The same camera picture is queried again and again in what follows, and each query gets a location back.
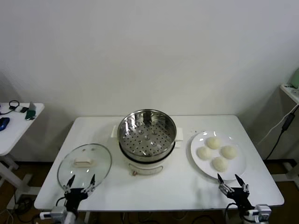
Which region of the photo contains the white shelf table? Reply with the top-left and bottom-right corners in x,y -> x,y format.
265,83 -> 299,182

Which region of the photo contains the black floor cable bundle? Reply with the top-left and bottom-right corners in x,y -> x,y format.
14,197 -> 36,217

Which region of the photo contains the glass lid with cream handle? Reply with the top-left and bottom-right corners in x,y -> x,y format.
57,143 -> 113,190

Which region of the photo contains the blue computer mouse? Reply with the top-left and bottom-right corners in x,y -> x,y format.
0,117 -> 10,131

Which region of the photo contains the black power cable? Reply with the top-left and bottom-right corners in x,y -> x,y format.
263,129 -> 285,161

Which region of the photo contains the black looped cable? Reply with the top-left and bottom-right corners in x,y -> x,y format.
0,100 -> 20,115

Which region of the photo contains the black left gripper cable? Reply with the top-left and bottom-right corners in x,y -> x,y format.
55,196 -> 67,208

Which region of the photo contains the white power cable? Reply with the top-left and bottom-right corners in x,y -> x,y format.
256,106 -> 296,146

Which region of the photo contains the green flat object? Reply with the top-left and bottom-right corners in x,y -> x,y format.
25,109 -> 37,121

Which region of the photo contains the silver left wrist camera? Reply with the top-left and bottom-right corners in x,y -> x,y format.
39,206 -> 69,220

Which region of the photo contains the white side table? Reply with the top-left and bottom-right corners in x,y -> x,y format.
0,102 -> 45,206

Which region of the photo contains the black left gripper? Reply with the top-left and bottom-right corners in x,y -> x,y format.
63,174 -> 96,212

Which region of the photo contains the steel perforated steamer basket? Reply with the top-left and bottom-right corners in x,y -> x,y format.
110,109 -> 185,157

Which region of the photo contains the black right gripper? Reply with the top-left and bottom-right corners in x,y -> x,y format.
217,173 -> 254,212

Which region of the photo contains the white round plate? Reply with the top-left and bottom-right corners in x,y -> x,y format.
190,131 -> 247,181

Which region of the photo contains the white steamed baozi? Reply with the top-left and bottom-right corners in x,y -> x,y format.
221,145 -> 238,159
205,137 -> 222,150
212,156 -> 229,172
196,147 -> 213,161

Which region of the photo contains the black power adapter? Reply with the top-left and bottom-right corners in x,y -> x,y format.
282,112 -> 295,131

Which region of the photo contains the pale green container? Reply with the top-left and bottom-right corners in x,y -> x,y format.
291,69 -> 299,89

